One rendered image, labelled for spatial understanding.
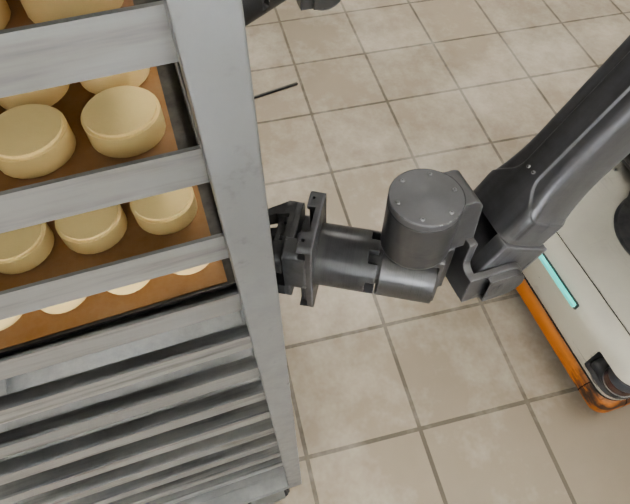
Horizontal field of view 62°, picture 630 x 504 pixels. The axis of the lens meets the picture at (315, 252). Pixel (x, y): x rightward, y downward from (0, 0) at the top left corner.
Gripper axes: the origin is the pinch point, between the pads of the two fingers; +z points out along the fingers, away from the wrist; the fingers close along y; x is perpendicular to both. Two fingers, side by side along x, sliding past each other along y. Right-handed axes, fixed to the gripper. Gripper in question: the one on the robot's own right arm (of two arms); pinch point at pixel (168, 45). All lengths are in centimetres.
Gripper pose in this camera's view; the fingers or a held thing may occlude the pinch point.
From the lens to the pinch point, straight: 71.5
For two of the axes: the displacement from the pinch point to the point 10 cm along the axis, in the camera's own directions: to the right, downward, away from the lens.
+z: -6.7, 6.3, -4.0
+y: 0.1, 5.4, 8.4
